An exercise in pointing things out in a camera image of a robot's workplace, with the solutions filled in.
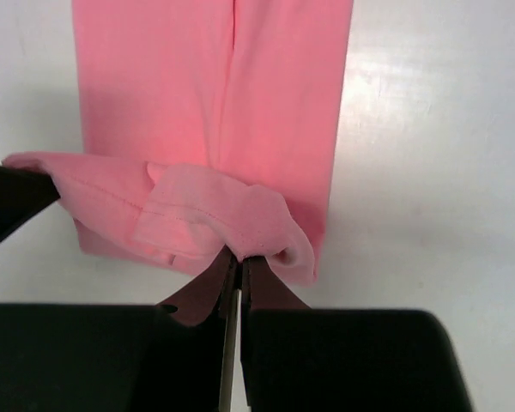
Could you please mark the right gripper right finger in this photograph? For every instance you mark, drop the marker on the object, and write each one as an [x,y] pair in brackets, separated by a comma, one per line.
[296,358]

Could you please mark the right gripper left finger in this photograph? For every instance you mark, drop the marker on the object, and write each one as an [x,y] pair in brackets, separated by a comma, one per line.
[171,356]

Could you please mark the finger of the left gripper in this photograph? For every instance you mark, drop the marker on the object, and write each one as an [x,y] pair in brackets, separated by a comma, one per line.
[23,194]

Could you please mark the pink t-shirt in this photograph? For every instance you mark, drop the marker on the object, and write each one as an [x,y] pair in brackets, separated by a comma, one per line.
[206,125]

